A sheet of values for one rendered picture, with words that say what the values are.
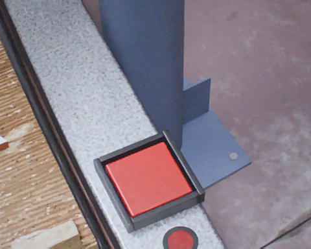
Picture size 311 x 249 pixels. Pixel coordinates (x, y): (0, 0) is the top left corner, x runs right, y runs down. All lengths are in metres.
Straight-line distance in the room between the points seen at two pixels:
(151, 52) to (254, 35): 0.70
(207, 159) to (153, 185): 1.10
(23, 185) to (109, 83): 0.15
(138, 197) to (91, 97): 0.13
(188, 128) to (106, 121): 1.10
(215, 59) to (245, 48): 0.10
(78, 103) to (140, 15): 0.59
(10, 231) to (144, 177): 0.13
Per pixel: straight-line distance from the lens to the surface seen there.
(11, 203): 0.60
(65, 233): 0.55
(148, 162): 0.62
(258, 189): 1.68
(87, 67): 0.71
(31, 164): 0.62
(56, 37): 0.74
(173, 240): 0.59
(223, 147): 1.72
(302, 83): 1.89
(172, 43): 1.35
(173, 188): 0.60
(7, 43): 0.75
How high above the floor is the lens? 1.45
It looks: 55 degrees down
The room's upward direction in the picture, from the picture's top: 2 degrees counter-clockwise
